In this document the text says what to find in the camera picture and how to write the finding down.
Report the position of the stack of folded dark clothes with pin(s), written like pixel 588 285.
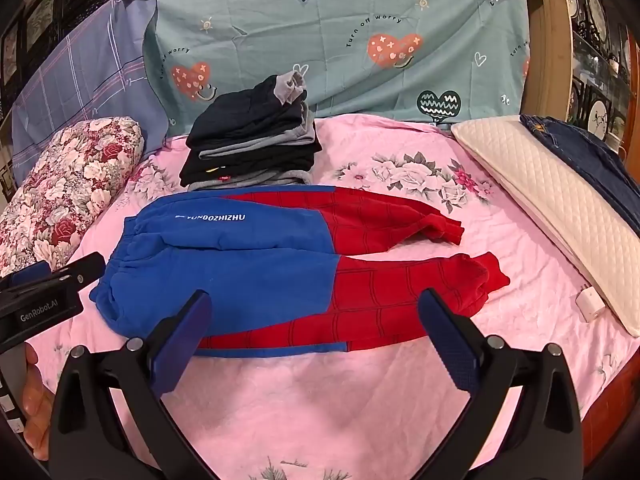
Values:
pixel 250 140

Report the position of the small white charger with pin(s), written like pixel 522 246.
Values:
pixel 590 302

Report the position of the wooden display cabinet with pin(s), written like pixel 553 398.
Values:
pixel 585 35

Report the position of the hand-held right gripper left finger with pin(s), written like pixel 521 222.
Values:
pixel 181 342

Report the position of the blue and red pants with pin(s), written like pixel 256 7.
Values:
pixel 240 270

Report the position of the person's left hand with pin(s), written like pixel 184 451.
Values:
pixel 37 400

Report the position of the teal heart printed quilt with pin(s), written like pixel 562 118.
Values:
pixel 350 25

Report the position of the cream quilted pillow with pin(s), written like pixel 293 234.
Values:
pixel 545 185

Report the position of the dark framed pictures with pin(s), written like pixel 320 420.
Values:
pixel 45 15

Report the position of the red floral pillow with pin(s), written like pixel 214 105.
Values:
pixel 65 185

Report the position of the dark blue denim jeans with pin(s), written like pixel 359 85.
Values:
pixel 590 160

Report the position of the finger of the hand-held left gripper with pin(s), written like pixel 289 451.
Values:
pixel 75 267

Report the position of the pink floral bed sheet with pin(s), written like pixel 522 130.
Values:
pixel 310 400

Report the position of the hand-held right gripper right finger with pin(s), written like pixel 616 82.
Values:
pixel 450 347

